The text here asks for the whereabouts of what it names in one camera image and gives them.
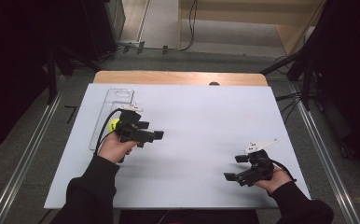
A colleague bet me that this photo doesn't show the person's left hand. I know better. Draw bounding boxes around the person's left hand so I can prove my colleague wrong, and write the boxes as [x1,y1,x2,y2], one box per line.
[96,132,141,164]

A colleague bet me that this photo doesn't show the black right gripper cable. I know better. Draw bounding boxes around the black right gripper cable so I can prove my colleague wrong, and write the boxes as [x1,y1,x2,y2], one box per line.
[269,159,298,184]

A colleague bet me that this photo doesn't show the clear plastic tray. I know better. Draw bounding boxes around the clear plastic tray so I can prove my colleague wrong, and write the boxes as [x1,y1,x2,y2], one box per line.
[89,88,137,152]

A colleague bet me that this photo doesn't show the light wooden shelf unit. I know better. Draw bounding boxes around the light wooden shelf unit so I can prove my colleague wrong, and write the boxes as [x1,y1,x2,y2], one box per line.
[177,0,326,58]

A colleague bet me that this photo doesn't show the person's dark clothing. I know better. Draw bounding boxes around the person's dark clothing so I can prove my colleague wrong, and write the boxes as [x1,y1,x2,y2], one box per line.
[118,209,260,224]

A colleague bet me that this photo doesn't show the black metal stand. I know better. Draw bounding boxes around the black metal stand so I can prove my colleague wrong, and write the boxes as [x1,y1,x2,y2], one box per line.
[44,40,103,105]
[259,46,314,112]

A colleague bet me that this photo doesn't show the black floor cables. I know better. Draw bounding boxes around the black floor cables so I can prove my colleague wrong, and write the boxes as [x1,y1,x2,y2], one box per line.
[274,91,304,123]

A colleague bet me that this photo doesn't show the black hanging cable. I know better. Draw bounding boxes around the black hanging cable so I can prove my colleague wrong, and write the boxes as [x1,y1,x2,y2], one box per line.
[179,0,200,52]

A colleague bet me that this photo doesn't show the metal floor rail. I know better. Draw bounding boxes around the metal floor rail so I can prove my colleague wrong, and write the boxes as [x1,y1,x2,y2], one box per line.
[0,74,66,224]
[288,82,360,224]

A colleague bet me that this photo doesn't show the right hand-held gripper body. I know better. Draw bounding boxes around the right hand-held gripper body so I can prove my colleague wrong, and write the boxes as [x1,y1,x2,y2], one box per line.
[234,138,279,187]

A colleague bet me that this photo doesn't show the white board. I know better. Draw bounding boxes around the white board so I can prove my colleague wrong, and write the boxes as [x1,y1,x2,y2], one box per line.
[43,82,312,210]

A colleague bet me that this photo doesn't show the yellow tennis ball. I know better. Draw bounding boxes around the yellow tennis ball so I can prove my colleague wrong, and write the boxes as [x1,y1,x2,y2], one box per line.
[107,118,121,133]

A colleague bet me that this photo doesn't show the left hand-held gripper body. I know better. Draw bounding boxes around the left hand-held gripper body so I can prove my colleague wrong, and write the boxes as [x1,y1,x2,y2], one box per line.
[115,104,156,149]

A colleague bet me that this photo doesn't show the black cabinet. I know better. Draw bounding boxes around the black cabinet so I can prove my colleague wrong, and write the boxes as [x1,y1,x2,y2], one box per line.
[80,0,127,62]

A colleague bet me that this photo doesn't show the person's right hand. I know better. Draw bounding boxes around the person's right hand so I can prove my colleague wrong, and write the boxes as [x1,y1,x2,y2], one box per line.
[253,166,293,196]

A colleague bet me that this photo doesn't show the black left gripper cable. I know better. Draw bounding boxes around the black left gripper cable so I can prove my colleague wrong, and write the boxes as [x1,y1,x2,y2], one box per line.
[93,107,125,156]

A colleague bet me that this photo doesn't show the black curtain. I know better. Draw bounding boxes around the black curtain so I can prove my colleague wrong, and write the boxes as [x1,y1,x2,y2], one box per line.
[305,0,360,167]
[0,0,88,158]

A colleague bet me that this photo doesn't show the wooden table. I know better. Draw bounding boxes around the wooden table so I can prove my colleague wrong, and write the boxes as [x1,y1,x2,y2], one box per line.
[92,70,269,88]

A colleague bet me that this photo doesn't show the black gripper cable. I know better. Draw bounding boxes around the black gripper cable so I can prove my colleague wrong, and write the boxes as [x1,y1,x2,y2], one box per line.
[93,107,125,156]
[269,159,298,184]

